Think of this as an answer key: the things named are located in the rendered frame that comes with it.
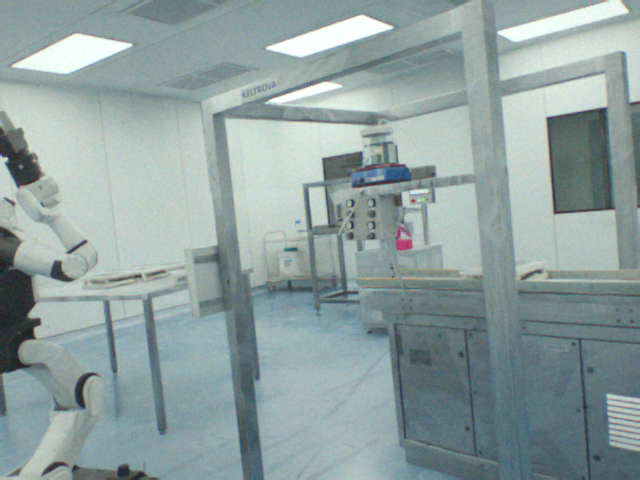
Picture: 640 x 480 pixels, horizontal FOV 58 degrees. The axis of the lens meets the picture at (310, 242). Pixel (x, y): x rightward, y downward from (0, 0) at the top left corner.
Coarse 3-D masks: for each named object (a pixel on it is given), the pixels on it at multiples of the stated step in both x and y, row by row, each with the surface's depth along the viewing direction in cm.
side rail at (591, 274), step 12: (408, 276) 275; (420, 276) 270; (432, 276) 266; (444, 276) 261; (456, 276) 257; (552, 276) 226; (564, 276) 222; (576, 276) 219; (588, 276) 216; (600, 276) 213; (612, 276) 210; (624, 276) 207; (636, 276) 204
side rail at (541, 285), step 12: (468, 288) 222; (480, 288) 218; (528, 288) 205; (540, 288) 202; (552, 288) 199; (564, 288) 196; (576, 288) 193; (588, 288) 190; (600, 288) 187; (612, 288) 185; (624, 288) 182; (636, 288) 180
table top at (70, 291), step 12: (48, 288) 420; (60, 288) 406; (72, 288) 400; (120, 288) 363; (132, 288) 355; (144, 288) 348; (156, 288) 341; (168, 288) 337; (180, 288) 346; (48, 300) 357; (60, 300) 352; (72, 300) 348; (84, 300) 343; (96, 300) 339
